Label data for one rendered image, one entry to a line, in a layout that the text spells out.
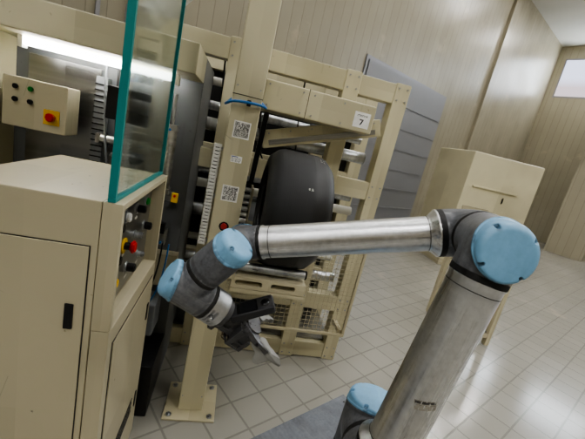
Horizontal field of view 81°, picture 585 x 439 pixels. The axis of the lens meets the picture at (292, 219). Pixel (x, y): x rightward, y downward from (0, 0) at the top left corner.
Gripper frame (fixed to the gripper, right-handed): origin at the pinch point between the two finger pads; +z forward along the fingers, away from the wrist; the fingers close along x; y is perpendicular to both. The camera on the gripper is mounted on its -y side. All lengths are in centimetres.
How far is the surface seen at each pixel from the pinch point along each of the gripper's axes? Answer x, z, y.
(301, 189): -65, 1, -23
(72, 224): -17, -56, 18
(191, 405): -50, 53, 98
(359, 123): -112, 16, -63
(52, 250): -15, -55, 26
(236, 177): -82, -16, -2
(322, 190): -65, 8, -30
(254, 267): -63, 17, 18
